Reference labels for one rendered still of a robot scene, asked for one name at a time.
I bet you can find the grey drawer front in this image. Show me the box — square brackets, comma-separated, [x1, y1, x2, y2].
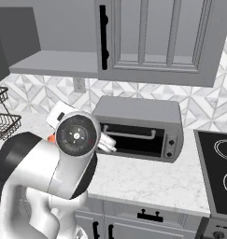
[100, 199, 204, 232]

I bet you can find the long black door handle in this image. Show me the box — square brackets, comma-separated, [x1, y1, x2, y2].
[98, 4, 110, 71]

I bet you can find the dark grey cabinet door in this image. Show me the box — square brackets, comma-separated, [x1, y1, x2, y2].
[0, 7, 42, 86]

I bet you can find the black drawer handle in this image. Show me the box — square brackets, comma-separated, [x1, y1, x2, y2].
[136, 208, 164, 224]

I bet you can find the black cupboard door handle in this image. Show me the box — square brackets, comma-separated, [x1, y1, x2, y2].
[92, 220, 101, 239]
[107, 223, 116, 239]

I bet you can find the black hob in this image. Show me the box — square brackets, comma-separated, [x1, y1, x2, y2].
[193, 128, 227, 218]

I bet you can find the white wall socket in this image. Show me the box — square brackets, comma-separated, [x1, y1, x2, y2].
[73, 77, 87, 94]

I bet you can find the grey panelled cabinet door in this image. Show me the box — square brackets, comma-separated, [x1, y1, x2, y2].
[93, 0, 227, 89]

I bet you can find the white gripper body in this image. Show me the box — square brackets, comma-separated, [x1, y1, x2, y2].
[96, 132, 118, 154]

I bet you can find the orange kettle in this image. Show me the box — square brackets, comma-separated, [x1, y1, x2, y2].
[46, 134, 57, 145]

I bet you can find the grey toaster oven handle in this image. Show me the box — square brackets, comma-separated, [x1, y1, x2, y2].
[102, 124, 157, 141]

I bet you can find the black wire basket stand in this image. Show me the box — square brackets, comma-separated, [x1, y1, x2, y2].
[0, 86, 22, 143]

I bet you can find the grey toaster oven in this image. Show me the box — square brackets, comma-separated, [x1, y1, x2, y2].
[92, 95, 185, 164]

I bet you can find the grey wall cabinet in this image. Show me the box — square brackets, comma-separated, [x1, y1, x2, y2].
[0, 0, 100, 78]

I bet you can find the black oven knob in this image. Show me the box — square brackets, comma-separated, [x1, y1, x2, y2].
[212, 230, 227, 239]

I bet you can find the grey base cupboard door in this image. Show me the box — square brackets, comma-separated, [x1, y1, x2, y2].
[103, 214, 201, 239]
[74, 208, 106, 239]

